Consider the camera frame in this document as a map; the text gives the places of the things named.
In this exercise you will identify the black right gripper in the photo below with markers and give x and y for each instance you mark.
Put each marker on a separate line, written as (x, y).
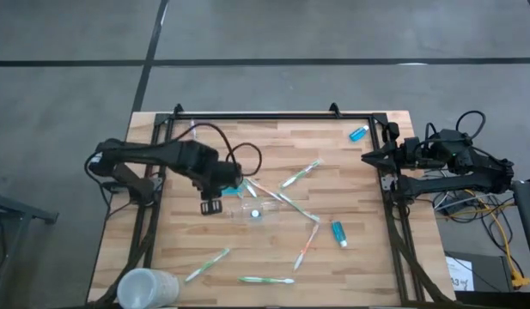
(412, 150)

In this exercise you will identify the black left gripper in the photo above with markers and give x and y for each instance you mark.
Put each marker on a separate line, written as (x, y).
(223, 176)

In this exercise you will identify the clear acrylic organizer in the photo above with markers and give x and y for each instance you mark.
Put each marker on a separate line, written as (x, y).
(271, 210)

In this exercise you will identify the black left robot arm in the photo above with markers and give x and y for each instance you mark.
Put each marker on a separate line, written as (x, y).
(161, 152)

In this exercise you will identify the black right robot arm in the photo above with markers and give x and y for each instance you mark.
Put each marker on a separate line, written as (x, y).
(445, 186)

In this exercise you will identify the grey metal mounting plate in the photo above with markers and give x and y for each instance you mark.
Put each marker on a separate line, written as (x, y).
(387, 182)
(157, 182)

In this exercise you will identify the black power adapter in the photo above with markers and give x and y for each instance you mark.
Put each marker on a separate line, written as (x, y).
(451, 207)

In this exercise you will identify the white paper sheet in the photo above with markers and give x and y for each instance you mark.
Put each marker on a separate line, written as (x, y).
(460, 272)

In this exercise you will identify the black floor case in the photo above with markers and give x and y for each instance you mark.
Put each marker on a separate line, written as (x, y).
(488, 270)

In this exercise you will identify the grey metal stand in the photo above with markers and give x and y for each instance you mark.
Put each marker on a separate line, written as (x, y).
(15, 210)

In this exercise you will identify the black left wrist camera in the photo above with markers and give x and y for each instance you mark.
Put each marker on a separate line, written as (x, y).
(211, 207)

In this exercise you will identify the black aluminium table frame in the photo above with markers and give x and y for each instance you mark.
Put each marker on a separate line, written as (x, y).
(290, 116)

